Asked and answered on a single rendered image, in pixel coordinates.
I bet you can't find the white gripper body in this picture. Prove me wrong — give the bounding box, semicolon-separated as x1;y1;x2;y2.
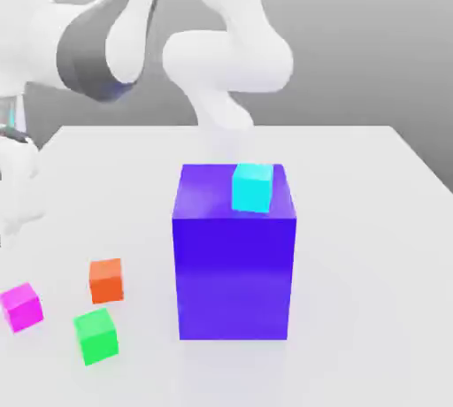
0;142;46;238

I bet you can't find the small magenta cube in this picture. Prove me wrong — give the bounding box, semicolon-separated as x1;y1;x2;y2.
0;281;45;334

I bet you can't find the small orange cube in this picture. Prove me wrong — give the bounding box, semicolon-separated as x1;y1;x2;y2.
88;257;126;305

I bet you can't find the small green cube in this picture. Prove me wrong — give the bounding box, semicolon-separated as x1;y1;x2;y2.
73;307;120;367

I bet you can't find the small cyan cube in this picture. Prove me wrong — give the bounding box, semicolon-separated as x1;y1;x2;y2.
231;163;274;214

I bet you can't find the large purple box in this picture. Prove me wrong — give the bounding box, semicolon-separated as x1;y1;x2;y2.
172;163;297;342

